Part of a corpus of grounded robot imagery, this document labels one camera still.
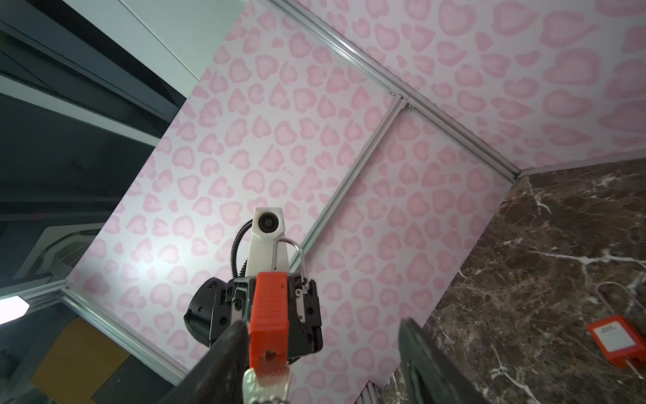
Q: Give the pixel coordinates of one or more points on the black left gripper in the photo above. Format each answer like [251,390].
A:
[217,304]

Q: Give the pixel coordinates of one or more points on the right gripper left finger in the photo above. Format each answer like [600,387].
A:
[218,377]

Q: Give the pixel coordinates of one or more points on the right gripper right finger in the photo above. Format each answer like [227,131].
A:
[429,375]

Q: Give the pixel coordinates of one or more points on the red padlock far left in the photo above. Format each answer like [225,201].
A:
[278,332]

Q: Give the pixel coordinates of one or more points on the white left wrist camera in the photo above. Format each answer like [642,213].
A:
[266,252]

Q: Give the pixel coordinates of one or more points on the diagonal aluminium frame bar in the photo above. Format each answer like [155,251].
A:
[398,103]

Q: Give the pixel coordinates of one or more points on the left corner aluminium post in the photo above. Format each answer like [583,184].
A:
[359,59]

